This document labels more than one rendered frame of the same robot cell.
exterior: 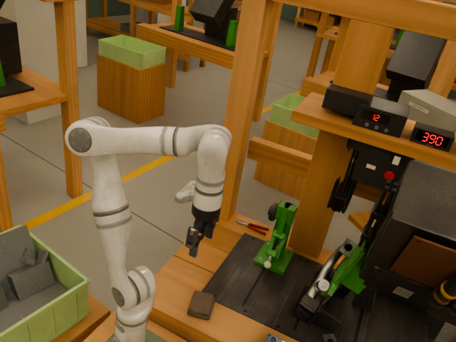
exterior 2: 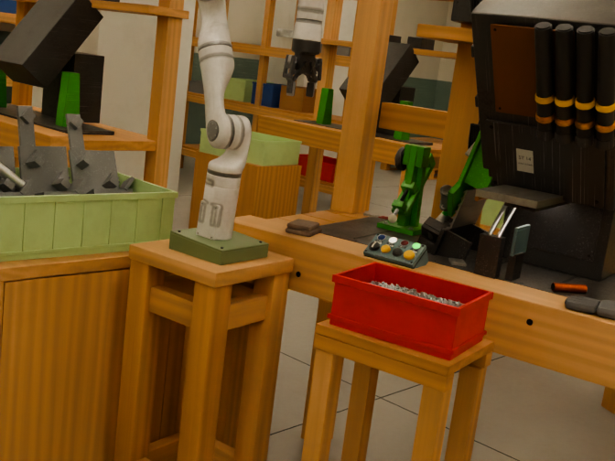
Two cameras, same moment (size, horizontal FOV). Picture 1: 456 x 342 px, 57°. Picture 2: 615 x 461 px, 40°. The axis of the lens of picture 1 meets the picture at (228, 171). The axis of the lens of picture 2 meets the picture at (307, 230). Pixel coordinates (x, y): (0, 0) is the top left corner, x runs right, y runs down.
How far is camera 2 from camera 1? 158 cm
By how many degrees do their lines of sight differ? 22
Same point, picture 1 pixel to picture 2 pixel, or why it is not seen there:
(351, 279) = (475, 173)
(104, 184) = (211, 23)
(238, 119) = (365, 65)
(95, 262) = not seen: hidden behind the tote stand
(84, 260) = not seen: hidden behind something
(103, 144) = not seen: outside the picture
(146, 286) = (242, 124)
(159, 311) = (253, 229)
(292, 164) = (432, 123)
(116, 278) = (213, 108)
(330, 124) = (458, 30)
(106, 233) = (209, 62)
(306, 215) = (448, 177)
